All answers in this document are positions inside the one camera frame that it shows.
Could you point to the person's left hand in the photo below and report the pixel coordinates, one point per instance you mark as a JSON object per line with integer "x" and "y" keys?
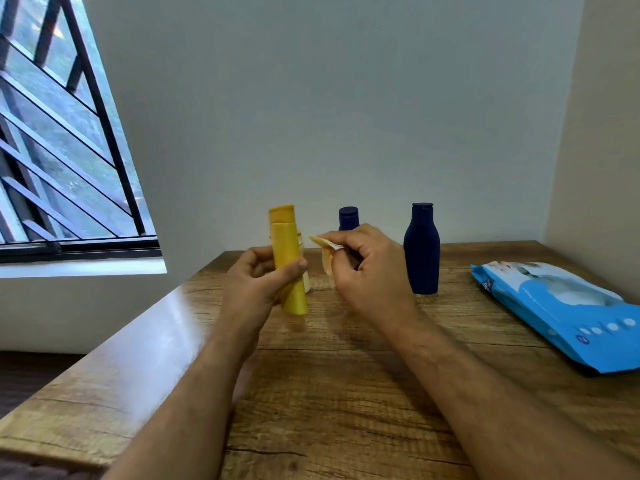
{"x": 247, "y": 289}

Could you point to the person's right hand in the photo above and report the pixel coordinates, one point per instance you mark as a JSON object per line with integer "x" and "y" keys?
{"x": 372, "y": 274}

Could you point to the person's left thumb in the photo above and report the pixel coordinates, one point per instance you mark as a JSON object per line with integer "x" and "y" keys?
{"x": 287, "y": 273}

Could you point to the person's right thumb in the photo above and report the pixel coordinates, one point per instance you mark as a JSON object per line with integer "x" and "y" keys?
{"x": 345, "y": 262}

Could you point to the yellow tube bottle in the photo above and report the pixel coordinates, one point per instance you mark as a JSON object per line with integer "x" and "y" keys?
{"x": 288, "y": 259}

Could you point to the peeled yellow label sticker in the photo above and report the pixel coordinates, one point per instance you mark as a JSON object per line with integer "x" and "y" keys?
{"x": 327, "y": 252}

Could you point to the person's right forearm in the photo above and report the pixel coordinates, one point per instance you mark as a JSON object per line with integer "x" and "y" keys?
{"x": 500, "y": 409}

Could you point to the person's left forearm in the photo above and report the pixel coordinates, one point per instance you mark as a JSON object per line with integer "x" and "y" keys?
{"x": 192, "y": 404}

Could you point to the small white bottle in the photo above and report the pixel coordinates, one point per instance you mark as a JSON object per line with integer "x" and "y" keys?
{"x": 304, "y": 274}

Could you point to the small dark blue bottle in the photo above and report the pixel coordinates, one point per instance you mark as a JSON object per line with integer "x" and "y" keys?
{"x": 349, "y": 218}

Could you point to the tall dark blue bottle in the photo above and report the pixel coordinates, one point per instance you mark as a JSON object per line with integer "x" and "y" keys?
{"x": 422, "y": 249}

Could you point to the blue wet wipes pack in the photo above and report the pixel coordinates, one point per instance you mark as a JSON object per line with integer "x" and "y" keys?
{"x": 565, "y": 309}

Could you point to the black window grille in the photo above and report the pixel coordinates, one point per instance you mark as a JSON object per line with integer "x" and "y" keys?
{"x": 60, "y": 124}

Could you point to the black window frame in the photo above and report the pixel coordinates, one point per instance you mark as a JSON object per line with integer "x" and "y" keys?
{"x": 80, "y": 247}

